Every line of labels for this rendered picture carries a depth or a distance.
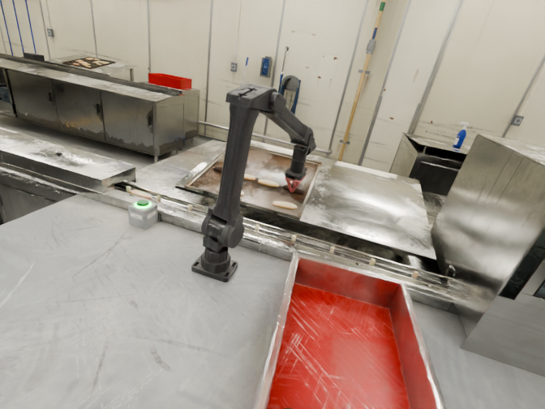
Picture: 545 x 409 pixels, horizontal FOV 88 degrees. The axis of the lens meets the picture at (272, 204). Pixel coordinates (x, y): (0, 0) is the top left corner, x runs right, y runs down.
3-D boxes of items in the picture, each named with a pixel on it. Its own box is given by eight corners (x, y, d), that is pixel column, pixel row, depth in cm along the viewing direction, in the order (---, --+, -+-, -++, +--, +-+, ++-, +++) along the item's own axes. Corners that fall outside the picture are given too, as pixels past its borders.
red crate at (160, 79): (148, 83, 405) (147, 73, 399) (161, 82, 437) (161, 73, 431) (180, 89, 399) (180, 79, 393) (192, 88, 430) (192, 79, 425)
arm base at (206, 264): (190, 270, 84) (226, 283, 82) (190, 248, 81) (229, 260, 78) (204, 255, 92) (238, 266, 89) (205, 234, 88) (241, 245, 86)
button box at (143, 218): (127, 232, 101) (125, 205, 96) (142, 222, 108) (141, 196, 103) (147, 239, 100) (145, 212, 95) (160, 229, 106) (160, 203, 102)
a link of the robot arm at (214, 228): (202, 250, 83) (216, 257, 81) (203, 220, 79) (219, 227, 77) (222, 237, 91) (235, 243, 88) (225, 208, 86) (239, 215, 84)
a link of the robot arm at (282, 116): (237, 100, 76) (271, 109, 72) (243, 79, 75) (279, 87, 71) (290, 140, 115) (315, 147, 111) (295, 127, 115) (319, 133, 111)
